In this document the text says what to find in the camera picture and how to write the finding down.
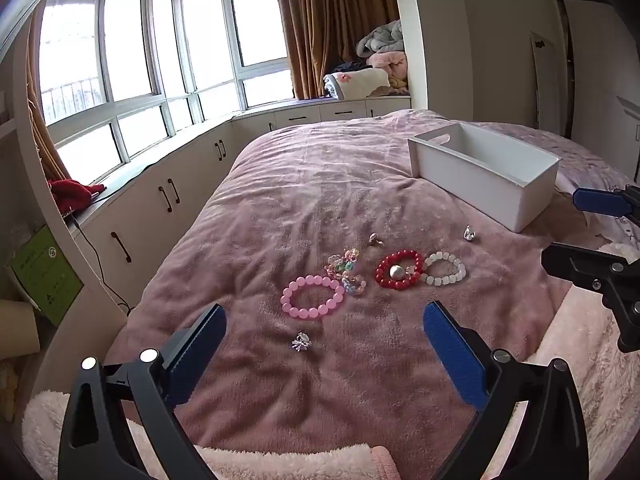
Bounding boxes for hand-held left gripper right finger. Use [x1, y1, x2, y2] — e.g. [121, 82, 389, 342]
[422, 301, 590, 480]

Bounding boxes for red knitted cloth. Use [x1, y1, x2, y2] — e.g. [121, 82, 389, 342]
[47, 179, 107, 216]

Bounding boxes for light pink fluffy blanket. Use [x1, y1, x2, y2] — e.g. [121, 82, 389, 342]
[22, 242, 640, 480]

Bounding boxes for red bead bracelet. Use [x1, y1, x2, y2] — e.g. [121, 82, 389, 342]
[376, 250, 425, 291]

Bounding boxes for white leaning board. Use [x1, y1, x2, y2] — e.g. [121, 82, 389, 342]
[530, 31, 568, 136]

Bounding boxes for black cable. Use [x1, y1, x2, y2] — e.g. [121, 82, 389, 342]
[67, 192, 133, 316]

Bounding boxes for pink bead bracelet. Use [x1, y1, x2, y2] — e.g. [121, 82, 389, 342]
[281, 276, 346, 322]

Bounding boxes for printed pink bed sheet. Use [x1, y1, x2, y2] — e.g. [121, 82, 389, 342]
[552, 157, 640, 251]

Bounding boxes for brown curtain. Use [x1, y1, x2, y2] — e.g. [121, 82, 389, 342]
[275, 0, 401, 101]

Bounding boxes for white bead bracelet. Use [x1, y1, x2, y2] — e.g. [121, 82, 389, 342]
[420, 251, 467, 286]

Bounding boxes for white plastic storage box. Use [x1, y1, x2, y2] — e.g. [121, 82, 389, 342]
[407, 122, 562, 233]

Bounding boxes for white wardrobe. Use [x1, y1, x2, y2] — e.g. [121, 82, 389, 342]
[555, 0, 640, 186]

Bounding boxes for beige paper roll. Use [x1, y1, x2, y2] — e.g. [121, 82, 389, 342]
[0, 300, 41, 361]

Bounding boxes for green cardboard box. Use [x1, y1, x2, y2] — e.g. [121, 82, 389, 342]
[5, 225, 85, 326]

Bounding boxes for grey folded quilt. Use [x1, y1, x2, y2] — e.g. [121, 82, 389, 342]
[356, 20, 403, 56]

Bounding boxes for dusty pink bed blanket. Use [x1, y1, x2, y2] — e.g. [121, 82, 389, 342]
[102, 107, 640, 480]

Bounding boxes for bay window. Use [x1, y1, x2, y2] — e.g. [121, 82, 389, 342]
[37, 0, 293, 161]

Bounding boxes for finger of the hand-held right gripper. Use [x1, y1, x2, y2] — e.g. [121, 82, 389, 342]
[572, 185, 640, 223]
[541, 242, 640, 353]

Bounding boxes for beige window bench cabinets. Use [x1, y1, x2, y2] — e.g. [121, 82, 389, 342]
[67, 95, 412, 311]

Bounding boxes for white floral folded blanket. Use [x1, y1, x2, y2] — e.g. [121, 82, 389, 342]
[323, 67, 391, 100]

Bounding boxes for colourful clear bead bracelet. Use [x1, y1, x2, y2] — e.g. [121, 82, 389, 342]
[325, 247, 367, 297]

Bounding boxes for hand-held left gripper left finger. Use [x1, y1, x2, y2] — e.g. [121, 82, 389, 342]
[59, 304, 228, 480]

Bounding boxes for pink folded blanket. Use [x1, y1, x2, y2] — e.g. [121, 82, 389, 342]
[367, 51, 408, 93]

